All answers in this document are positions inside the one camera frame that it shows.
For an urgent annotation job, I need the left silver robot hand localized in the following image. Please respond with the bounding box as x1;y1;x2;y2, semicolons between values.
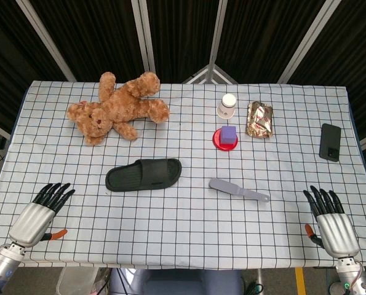
8;182;76;248

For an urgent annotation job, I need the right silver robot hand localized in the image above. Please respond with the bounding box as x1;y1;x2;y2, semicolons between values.
303;185;361;258

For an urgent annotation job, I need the black rubber slipper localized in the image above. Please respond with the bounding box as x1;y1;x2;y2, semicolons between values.
105;158;183;192

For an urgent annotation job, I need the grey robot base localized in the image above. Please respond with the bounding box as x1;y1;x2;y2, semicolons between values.
108;268;244;295

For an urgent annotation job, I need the clear plastic container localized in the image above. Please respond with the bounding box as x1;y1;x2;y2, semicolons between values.
55;266;100;295

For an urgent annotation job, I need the black smartphone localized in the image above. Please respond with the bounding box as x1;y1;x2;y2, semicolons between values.
319;123;342;162

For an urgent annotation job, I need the gold foil snack packet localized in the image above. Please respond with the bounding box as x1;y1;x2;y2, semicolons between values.
245;101;275;140

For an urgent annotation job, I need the purple foam cube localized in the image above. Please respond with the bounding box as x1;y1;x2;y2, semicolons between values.
220;125;237;146

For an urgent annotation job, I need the brown teddy bear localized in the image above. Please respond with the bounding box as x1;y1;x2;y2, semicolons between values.
66;71;171;146

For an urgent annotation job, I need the red round lid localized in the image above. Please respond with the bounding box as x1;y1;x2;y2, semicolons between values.
212;128;239;152

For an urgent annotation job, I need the checkered white tablecloth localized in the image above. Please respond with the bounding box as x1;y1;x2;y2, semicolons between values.
0;80;366;270

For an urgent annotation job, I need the white paper cup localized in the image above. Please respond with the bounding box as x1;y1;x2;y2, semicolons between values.
217;93;237;120

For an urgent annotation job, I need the folding screen partition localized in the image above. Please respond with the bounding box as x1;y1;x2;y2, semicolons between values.
0;0;366;151

